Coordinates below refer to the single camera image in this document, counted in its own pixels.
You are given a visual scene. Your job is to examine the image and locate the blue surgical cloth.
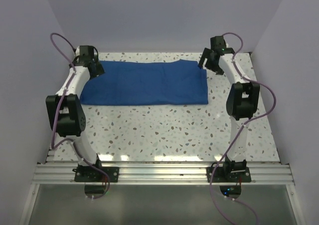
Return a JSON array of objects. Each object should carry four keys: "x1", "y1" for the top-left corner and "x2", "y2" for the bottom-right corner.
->
[{"x1": 80, "y1": 60, "x2": 208, "y2": 106}]

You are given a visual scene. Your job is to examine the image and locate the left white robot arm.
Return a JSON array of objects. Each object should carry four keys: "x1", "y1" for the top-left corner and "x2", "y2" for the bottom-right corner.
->
[{"x1": 45, "y1": 45, "x2": 107, "y2": 182}]

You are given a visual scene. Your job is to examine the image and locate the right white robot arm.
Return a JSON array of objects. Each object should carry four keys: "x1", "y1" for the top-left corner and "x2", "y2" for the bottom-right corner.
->
[{"x1": 198, "y1": 35, "x2": 260, "y2": 183}]

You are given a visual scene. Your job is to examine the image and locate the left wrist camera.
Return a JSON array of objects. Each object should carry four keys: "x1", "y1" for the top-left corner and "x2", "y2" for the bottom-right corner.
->
[{"x1": 75, "y1": 46, "x2": 80, "y2": 56}]

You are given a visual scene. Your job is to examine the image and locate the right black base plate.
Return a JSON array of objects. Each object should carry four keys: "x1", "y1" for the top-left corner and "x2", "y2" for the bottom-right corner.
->
[{"x1": 212, "y1": 160, "x2": 252, "y2": 183}]

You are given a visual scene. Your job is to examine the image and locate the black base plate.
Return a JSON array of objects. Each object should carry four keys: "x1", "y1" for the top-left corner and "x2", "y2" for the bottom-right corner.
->
[
  {"x1": 212, "y1": 160, "x2": 252, "y2": 183},
  {"x1": 72, "y1": 160, "x2": 120, "y2": 183}
]

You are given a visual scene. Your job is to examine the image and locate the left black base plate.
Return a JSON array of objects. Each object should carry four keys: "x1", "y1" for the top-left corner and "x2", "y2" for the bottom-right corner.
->
[{"x1": 72, "y1": 160, "x2": 120, "y2": 183}]

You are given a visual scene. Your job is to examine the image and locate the aluminium front rail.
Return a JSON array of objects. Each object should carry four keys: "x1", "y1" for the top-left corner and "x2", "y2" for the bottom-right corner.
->
[{"x1": 31, "y1": 162, "x2": 295, "y2": 185}]

